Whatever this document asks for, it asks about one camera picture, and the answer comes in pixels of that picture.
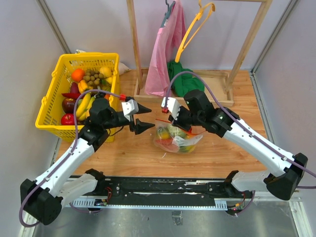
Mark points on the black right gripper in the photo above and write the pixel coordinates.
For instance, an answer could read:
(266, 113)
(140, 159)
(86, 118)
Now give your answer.
(177, 122)

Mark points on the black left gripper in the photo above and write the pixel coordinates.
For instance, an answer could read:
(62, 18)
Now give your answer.
(140, 127)

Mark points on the clear zip top bag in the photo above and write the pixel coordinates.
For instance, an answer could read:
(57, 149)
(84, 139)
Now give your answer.
(192, 138)

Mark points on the green orange mango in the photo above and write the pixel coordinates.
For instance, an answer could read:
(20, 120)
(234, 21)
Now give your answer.
(186, 149)

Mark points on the green cabbage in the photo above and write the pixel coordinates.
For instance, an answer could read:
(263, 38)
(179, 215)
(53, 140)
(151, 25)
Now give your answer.
(175, 131)

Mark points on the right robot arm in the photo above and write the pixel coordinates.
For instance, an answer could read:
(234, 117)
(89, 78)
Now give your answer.
(284, 170)

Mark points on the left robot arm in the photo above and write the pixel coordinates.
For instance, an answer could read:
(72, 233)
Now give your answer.
(49, 193)

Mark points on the green cloth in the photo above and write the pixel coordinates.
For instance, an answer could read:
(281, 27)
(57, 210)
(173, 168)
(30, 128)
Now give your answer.
(185, 82)

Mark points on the yellow lemon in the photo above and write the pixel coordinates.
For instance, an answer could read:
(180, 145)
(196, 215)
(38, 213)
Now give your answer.
(106, 71)

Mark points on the yellow banana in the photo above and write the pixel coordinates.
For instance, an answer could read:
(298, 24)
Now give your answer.
(84, 106)

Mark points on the brown longan bunch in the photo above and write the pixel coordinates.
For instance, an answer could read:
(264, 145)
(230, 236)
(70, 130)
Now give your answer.
(94, 77)

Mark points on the yellow plastic basket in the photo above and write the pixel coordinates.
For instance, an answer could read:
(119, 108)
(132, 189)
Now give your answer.
(51, 112)

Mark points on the red chili pepper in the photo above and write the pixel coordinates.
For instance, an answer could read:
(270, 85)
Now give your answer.
(74, 96)

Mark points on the purple eggplant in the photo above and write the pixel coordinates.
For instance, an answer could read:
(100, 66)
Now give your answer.
(74, 89)

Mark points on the bright red apple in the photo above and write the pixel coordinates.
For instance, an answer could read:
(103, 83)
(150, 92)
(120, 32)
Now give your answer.
(68, 119)

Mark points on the dark red apple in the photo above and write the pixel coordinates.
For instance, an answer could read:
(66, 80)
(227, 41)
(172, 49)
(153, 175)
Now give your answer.
(68, 105)

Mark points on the orange fruit top left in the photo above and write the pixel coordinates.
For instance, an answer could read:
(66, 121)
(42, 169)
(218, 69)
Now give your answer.
(77, 75)

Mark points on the pink shirt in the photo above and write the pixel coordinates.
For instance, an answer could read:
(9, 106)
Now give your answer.
(168, 38)

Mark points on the grey clothes hanger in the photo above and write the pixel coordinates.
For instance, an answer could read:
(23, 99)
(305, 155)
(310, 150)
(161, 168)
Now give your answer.
(168, 12)

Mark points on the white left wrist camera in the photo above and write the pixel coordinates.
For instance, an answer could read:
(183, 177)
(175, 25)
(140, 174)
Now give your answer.
(129, 106)

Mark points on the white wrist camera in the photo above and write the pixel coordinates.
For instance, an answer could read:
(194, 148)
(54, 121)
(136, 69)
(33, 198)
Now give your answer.
(172, 106)
(129, 106)

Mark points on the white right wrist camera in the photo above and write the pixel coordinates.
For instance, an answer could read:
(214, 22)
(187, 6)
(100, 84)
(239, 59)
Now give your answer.
(172, 106)

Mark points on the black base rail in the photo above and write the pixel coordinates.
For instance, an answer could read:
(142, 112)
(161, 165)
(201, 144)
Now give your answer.
(165, 193)

